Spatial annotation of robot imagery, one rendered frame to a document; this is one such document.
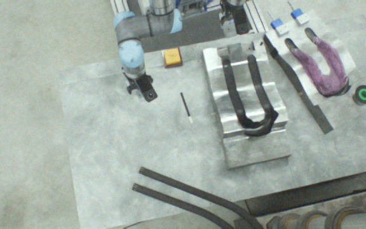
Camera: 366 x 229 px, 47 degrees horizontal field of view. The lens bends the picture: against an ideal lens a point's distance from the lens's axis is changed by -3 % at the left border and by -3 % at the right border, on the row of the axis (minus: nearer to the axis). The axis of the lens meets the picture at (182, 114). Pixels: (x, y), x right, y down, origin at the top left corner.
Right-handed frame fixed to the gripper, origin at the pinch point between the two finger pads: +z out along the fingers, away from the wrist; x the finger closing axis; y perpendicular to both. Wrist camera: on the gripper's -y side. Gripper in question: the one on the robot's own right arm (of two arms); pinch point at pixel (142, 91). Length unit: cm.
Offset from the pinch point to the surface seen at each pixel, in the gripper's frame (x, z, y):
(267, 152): -32, 9, -44
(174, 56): -20.5, 11.4, 10.7
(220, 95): -27.5, 6.5, -15.2
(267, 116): -39, 5, -32
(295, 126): -50, 15, -41
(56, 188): 65, 95, 3
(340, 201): -50, 16, -77
